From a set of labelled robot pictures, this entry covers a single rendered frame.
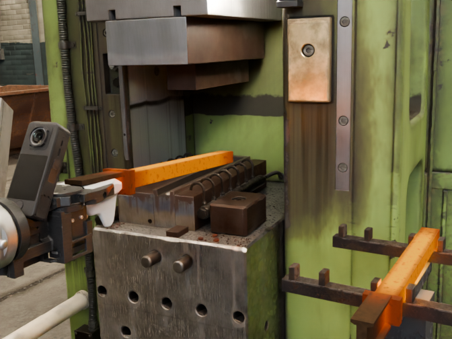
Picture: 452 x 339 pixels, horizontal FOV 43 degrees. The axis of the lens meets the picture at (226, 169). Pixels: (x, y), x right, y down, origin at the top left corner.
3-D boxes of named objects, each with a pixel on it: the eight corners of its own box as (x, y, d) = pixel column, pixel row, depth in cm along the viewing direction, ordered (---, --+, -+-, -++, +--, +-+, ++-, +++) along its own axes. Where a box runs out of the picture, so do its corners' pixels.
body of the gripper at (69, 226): (51, 243, 74) (-25, 272, 64) (46, 177, 73) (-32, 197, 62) (98, 249, 71) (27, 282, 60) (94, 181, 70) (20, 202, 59)
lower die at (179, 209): (195, 231, 124) (193, 193, 122) (119, 221, 132) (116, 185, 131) (266, 186, 161) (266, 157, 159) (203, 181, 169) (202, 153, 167)
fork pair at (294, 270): (324, 286, 80) (325, 273, 80) (288, 279, 83) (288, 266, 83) (372, 238, 100) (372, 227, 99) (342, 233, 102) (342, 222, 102)
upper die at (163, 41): (187, 64, 116) (185, 16, 114) (107, 65, 125) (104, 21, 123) (264, 58, 153) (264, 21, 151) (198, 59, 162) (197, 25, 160)
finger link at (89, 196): (95, 194, 76) (46, 208, 68) (94, 181, 75) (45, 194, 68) (123, 197, 73) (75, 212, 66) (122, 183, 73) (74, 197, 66)
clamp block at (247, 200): (246, 237, 119) (245, 207, 117) (210, 233, 122) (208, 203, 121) (267, 221, 129) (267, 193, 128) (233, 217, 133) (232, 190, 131)
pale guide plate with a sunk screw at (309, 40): (329, 102, 118) (329, 17, 114) (287, 101, 121) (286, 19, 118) (331, 101, 119) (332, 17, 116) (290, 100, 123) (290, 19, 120)
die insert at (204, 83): (196, 90, 128) (195, 62, 127) (167, 89, 131) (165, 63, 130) (249, 81, 154) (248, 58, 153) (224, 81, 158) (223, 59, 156)
